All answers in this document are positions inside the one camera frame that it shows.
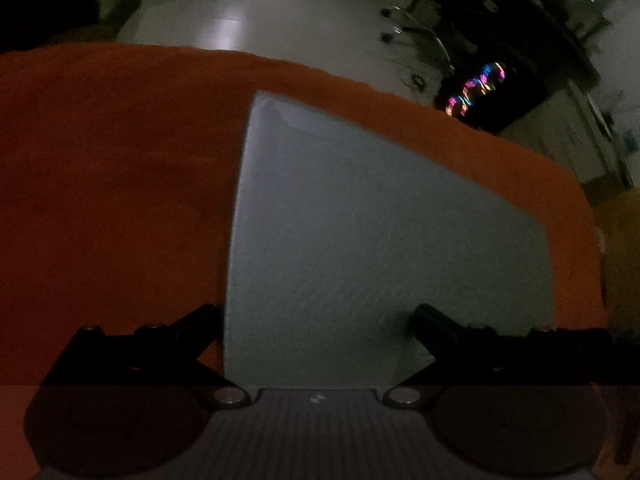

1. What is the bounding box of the grey plastic tray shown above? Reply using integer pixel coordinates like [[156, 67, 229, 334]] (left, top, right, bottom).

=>
[[222, 90, 557, 392]]

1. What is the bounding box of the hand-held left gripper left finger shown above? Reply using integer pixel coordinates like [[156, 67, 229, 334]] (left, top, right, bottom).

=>
[[39, 303, 252, 412]]

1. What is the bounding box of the orange cloth covered desktop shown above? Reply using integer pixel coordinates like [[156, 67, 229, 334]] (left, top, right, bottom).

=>
[[0, 42, 608, 480]]

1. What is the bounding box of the white cabinet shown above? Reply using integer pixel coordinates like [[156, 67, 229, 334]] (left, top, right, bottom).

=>
[[500, 78, 640, 198]]

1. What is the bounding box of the office chair base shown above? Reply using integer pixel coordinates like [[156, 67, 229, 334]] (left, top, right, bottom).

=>
[[377, 0, 453, 73]]

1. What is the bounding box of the computer case with coloured lights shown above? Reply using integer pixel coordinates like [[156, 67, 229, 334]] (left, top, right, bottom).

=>
[[438, 58, 550, 135]]

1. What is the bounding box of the yellow-brown object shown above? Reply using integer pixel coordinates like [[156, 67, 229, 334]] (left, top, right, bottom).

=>
[[594, 194, 640, 463]]

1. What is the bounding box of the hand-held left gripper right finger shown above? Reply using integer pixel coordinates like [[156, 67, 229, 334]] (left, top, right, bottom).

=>
[[382, 303, 621, 411]]

